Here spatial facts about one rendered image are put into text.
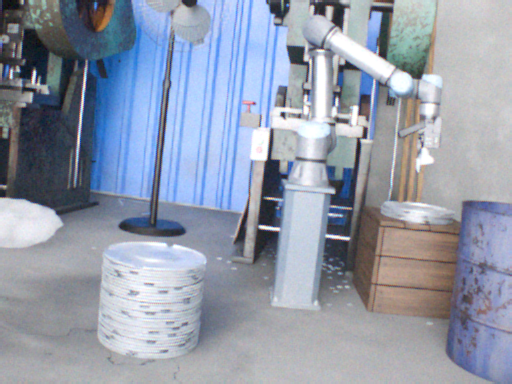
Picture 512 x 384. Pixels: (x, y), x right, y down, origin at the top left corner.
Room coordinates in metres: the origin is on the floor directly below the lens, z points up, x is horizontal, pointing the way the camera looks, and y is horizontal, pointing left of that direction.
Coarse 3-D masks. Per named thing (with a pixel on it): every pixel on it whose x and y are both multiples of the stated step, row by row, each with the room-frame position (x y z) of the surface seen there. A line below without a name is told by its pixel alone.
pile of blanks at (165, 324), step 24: (120, 288) 1.37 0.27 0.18; (144, 288) 1.35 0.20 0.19; (168, 288) 1.36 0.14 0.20; (192, 288) 1.41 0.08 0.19; (120, 312) 1.38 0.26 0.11; (144, 312) 1.35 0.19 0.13; (168, 312) 1.38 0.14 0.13; (192, 312) 1.42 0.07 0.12; (120, 336) 1.36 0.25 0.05; (144, 336) 1.36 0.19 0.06; (168, 336) 1.38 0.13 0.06; (192, 336) 1.44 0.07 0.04
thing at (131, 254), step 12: (108, 252) 1.47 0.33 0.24; (120, 252) 1.49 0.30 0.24; (132, 252) 1.51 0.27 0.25; (144, 252) 1.50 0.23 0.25; (156, 252) 1.52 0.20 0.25; (168, 252) 1.53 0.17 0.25; (180, 252) 1.57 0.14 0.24; (192, 252) 1.59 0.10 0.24; (120, 264) 1.37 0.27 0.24; (132, 264) 1.38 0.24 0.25; (144, 264) 1.40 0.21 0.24; (156, 264) 1.41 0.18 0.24; (168, 264) 1.42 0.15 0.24; (180, 264) 1.44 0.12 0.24; (192, 264) 1.45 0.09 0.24; (204, 264) 1.48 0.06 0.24
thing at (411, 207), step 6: (384, 204) 2.13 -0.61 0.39; (390, 204) 2.17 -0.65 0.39; (396, 204) 2.20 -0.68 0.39; (402, 204) 2.22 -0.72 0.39; (408, 204) 2.24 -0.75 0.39; (414, 204) 2.27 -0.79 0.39; (420, 204) 2.26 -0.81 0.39; (408, 210) 2.01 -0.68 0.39; (414, 210) 2.00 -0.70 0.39; (420, 210) 2.06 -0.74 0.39; (426, 210) 2.06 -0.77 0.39; (432, 210) 2.08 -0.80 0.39; (438, 210) 2.13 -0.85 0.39; (444, 210) 2.16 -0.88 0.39; (450, 210) 2.14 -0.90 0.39
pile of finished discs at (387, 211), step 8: (384, 208) 2.10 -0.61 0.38; (392, 208) 2.05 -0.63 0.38; (392, 216) 2.05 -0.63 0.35; (400, 216) 2.05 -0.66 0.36; (408, 216) 2.00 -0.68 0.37; (416, 216) 1.99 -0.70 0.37; (424, 216) 2.01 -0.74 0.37; (432, 216) 1.98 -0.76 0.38; (440, 216) 1.98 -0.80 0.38; (448, 216) 2.01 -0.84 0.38
